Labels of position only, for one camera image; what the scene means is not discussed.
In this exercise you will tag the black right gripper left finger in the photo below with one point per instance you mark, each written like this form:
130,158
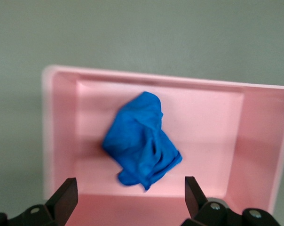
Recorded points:
62,202

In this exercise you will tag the brown table cover sheet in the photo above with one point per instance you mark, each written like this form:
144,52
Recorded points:
132,30

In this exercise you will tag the blue glove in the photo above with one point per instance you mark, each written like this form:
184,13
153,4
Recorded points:
139,139

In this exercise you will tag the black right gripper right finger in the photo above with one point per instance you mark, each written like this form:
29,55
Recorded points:
198,202

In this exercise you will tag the pink plastic box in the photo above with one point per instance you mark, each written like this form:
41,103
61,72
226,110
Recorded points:
215,122

